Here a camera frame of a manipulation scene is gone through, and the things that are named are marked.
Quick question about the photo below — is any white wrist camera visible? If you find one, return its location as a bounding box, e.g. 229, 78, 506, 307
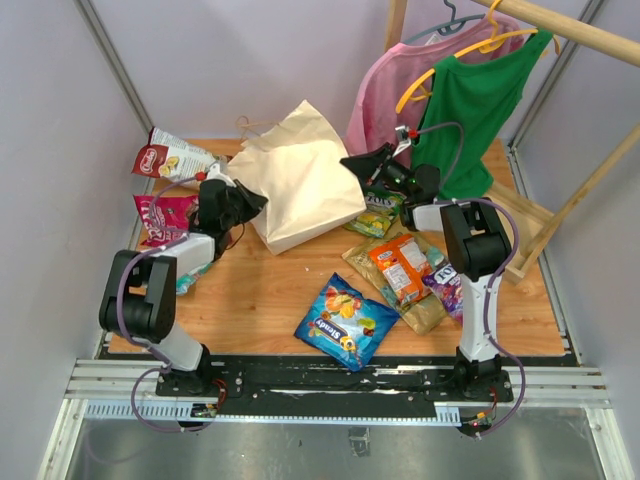
392, 125, 419, 158
195, 162, 235, 186

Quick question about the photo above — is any green tank top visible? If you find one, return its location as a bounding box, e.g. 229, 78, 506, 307
411, 29, 553, 199

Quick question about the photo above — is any wooden clothes rack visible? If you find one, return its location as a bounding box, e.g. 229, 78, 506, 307
382, 0, 640, 286

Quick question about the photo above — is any pink t-shirt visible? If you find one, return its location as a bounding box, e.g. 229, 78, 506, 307
344, 14, 519, 155

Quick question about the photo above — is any brown paper bag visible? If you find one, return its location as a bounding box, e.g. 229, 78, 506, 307
228, 100, 366, 255

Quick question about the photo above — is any teal white snack packet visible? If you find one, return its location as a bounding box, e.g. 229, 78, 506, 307
176, 263, 211, 296

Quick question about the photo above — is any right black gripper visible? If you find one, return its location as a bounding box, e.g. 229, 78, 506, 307
340, 143, 415, 201

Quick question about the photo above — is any purple snack packet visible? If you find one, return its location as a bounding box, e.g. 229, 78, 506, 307
422, 262, 463, 325

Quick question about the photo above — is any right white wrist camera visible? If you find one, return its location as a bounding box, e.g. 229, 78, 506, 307
392, 125, 419, 158

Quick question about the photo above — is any blue candy packet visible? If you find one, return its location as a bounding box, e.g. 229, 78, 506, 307
294, 274, 400, 372

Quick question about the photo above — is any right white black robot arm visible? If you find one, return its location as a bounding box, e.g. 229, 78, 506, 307
340, 144, 519, 400

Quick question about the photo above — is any yellow hanger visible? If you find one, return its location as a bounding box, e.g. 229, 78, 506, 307
395, 0, 540, 114

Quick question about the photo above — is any grey blue hanger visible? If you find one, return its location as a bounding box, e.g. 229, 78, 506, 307
402, 0, 485, 45

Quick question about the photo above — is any green snack packet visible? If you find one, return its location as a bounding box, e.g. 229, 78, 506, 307
343, 188, 405, 239

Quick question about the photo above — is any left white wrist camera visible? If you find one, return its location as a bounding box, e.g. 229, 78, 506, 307
195, 162, 235, 186

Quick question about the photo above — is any tan salt vinegar chips bag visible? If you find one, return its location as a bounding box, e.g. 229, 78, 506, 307
340, 232, 449, 337

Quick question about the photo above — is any magenta crisps bag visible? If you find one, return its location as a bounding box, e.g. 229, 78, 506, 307
134, 195, 198, 248

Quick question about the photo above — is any red white chips bag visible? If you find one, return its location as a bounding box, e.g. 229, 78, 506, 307
132, 127, 227, 189

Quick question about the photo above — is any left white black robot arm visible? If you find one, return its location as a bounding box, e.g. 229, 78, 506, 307
98, 176, 268, 396

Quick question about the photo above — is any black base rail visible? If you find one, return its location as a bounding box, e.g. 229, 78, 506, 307
155, 355, 515, 423

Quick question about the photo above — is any orange Fox's candy packet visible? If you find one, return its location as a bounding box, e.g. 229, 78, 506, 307
368, 234, 432, 307

